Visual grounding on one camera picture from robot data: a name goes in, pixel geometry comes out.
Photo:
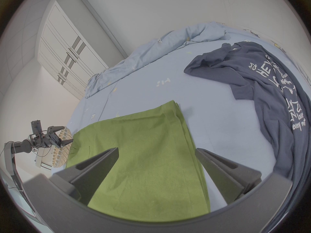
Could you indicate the round woven basket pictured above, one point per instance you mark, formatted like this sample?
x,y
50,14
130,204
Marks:
x,y
60,156

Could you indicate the white wardrobe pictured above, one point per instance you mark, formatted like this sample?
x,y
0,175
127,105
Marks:
x,y
73,40

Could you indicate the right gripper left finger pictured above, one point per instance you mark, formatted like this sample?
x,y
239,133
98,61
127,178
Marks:
x,y
99,169

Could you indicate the green shorts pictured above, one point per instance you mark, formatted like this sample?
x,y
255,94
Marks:
x,y
150,159

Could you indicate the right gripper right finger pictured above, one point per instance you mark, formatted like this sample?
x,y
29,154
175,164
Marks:
x,y
213,176

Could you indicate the pale blue quilt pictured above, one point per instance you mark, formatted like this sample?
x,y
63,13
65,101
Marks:
x,y
150,50

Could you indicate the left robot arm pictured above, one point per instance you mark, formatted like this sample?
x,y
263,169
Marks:
x,y
23,145

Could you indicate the dark blue printed T-shirt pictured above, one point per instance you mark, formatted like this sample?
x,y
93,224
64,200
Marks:
x,y
267,101

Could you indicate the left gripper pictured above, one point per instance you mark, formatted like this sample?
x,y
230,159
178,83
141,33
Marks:
x,y
53,138

